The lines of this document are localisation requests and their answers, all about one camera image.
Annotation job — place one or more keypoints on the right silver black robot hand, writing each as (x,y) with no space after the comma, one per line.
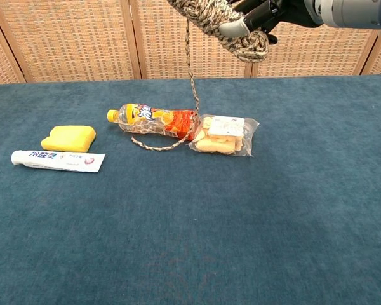
(273,11)

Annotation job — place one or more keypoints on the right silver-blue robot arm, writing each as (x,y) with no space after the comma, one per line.
(355,11)

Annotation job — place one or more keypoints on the clear bag of snacks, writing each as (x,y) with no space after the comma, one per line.
(222,135)

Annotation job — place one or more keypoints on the orange drink plastic bottle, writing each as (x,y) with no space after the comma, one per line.
(155,122)

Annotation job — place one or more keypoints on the woven folding screen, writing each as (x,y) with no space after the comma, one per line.
(82,38)

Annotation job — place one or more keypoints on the yellow sponge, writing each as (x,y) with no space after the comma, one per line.
(70,138)

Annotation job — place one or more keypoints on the blue table cover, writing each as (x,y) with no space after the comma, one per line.
(165,238)

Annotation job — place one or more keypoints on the white toothpaste tube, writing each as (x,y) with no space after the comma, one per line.
(57,160)

